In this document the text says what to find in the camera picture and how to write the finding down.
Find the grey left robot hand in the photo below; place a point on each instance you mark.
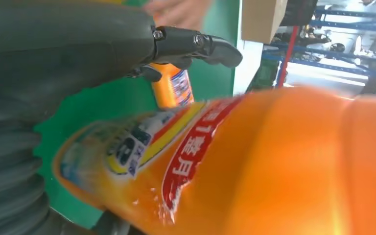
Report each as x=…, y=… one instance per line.
x=61, y=42

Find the orange plastic detergent bottle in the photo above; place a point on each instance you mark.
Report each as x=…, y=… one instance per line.
x=168, y=89
x=256, y=162

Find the green table mat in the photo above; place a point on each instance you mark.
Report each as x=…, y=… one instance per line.
x=110, y=97

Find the red blue metal rack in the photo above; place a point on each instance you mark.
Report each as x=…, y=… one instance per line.
x=330, y=55

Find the brown cardboard box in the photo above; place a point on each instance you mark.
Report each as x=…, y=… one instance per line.
x=261, y=19

